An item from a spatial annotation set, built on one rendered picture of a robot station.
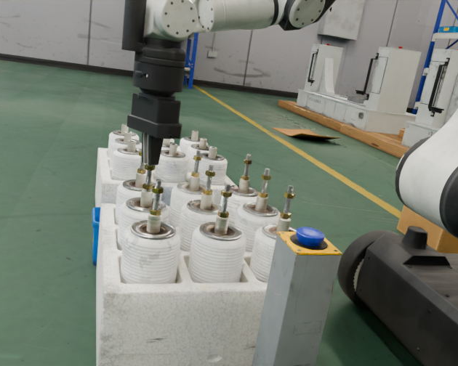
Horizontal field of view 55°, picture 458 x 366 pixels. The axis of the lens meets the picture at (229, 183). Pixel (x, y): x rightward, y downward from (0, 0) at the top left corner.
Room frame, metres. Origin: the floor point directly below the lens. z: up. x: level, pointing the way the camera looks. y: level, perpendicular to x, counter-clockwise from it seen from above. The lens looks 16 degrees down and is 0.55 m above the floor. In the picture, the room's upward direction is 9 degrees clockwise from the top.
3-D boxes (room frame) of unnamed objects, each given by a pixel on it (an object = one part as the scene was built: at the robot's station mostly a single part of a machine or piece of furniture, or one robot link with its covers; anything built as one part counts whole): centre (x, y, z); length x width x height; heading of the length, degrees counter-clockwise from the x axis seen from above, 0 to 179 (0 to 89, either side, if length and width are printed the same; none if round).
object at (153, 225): (0.69, 0.11, 0.26); 0.02 x 0.02 x 0.03
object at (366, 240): (1.00, -0.39, 0.10); 0.20 x 0.05 x 0.20; 106
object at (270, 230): (0.76, -0.11, 0.25); 0.08 x 0.08 x 0.01
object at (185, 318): (0.84, 0.04, 0.09); 0.39 x 0.39 x 0.18; 19
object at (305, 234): (0.58, -0.12, 0.32); 0.04 x 0.04 x 0.02
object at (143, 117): (0.80, 0.15, 0.46); 0.13 x 0.10 x 0.12; 49
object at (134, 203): (0.80, 0.15, 0.25); 0.08 x 0.08 x 0.01
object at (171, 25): (0.78, 0.16, 0.57); 0.11 x 0.11 x 0.11; 34
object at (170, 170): (1.24, 0.17, 0.16); 0.10 x 0.10 x 0.18
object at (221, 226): (0.72, 0.00, 0.26); 0.02 x 0.02 x 0.03
